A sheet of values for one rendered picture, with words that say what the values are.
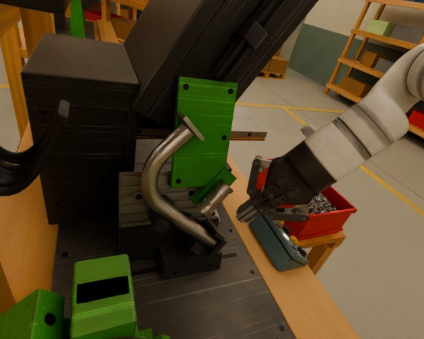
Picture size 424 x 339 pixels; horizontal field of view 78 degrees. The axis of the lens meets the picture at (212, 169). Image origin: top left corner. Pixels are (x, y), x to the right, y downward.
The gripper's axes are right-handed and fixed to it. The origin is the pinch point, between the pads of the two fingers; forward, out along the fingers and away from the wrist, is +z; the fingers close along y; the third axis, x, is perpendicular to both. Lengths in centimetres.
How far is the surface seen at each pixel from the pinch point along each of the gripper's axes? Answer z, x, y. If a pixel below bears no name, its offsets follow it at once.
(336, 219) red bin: -2, 47, 32
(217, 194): 5.5, 7.4, -4.3
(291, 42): -107, 875, -119
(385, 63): -175, 568, 71
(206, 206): 8.5, 6.1, -4.0
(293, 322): 10.1, 4.6, 25.1
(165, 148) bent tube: 3.7, 0.1, -16.9
